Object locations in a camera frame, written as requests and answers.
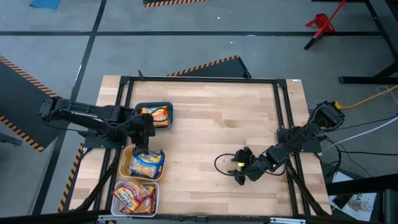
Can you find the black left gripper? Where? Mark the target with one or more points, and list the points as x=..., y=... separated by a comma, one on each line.
x=143, y=129

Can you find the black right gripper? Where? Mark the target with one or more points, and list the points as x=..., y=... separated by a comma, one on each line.
x=258, y=166

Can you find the blue Maruchan noodle packet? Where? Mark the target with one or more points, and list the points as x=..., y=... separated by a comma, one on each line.
x=154, y=156
x=144, y=170

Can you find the orange Maruchan noodle packet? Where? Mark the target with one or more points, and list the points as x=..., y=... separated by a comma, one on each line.
x=158, y=114

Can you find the red Maruchan noodle packet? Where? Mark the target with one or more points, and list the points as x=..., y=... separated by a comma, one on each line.
x=150, y=202
x=127, y=196

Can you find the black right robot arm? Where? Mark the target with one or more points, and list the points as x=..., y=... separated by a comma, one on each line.
x=298, y=138

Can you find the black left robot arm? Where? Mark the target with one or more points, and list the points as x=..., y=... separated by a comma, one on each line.
x=93, y=116

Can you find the yellow plastic bin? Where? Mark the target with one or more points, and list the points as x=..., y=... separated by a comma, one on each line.
x=124, y=165

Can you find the teal plastic bin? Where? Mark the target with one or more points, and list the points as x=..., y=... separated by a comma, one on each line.
x=171, y=105

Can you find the white plastic bin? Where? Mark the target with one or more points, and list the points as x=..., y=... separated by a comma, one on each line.
x=115, y=208

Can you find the black rig crossbar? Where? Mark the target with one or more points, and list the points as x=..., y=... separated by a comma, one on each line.
x=199, y=219

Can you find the hazard-striped floor strip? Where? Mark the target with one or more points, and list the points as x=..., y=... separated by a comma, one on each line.
x=72, y=174

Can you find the triangular hazard-striped black platform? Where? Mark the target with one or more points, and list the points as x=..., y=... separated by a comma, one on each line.
x=224, y=70

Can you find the white printed paper sheet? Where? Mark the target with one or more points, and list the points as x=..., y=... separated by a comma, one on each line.
x=357, y=199

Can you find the large hazard-striped black platform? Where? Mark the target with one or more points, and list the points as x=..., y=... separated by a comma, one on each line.
x=18, y=93

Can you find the small hazard-striped black platform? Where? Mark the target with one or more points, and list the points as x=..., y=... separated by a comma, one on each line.
x=174, y=2

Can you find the black equipment stand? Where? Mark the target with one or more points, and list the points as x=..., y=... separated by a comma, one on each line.
x=391, y=205

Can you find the red floor stand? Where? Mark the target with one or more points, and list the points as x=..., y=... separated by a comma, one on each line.
x=321, y=23

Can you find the black metal desk leg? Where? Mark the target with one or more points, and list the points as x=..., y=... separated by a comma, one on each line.
x=382, y=74

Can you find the blue floor mat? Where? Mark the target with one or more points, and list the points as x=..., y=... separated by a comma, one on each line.
x=45, y=3

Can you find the black metal table frame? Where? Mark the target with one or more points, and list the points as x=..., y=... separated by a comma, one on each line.
x=202, y=79

